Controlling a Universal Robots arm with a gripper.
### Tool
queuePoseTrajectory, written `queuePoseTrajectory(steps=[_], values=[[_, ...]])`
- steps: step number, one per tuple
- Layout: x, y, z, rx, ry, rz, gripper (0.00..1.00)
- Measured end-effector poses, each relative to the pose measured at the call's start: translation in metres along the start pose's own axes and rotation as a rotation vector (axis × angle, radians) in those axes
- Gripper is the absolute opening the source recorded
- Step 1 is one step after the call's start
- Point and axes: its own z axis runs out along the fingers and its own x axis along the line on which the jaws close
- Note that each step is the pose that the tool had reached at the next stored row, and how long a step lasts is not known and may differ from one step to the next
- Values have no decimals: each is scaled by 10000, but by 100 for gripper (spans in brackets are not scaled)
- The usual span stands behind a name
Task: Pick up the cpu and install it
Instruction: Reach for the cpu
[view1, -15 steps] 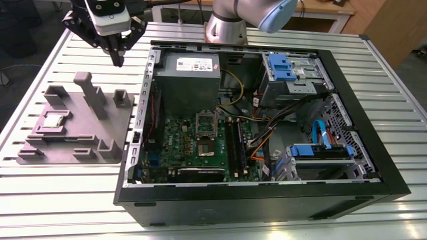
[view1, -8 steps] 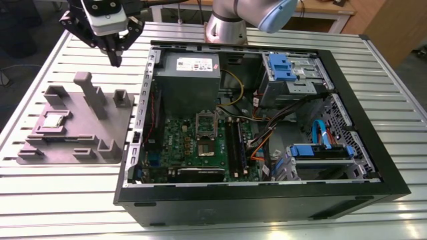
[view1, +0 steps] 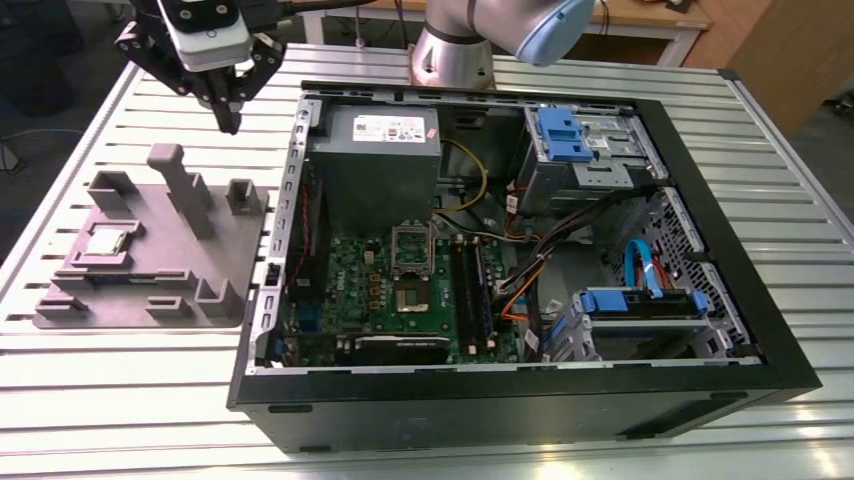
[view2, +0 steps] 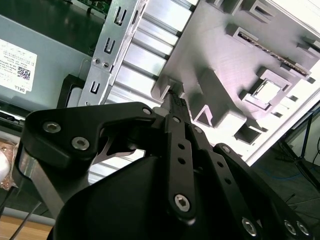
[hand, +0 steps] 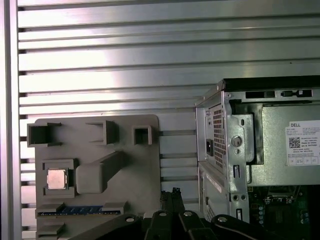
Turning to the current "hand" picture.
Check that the green motherboard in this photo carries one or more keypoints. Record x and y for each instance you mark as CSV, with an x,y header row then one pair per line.
x,y
287,225

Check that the blue RAM stick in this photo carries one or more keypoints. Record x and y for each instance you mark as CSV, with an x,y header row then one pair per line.
x,y
82,209

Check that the silver CPU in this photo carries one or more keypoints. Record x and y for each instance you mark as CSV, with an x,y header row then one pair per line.
x,y
57,178

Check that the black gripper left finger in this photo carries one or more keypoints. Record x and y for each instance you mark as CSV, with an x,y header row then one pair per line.
x,y
166,225

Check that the grey power supply unit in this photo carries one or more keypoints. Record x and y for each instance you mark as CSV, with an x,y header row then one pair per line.
x,y
275,172

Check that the grey parts rack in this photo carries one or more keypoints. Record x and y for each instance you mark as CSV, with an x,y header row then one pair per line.
x,y
120,175

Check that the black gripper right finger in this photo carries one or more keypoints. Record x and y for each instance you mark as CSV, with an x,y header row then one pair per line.
x,y
190,225

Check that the black PC case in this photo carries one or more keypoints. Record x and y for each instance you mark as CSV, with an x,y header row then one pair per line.
x,y
237,125

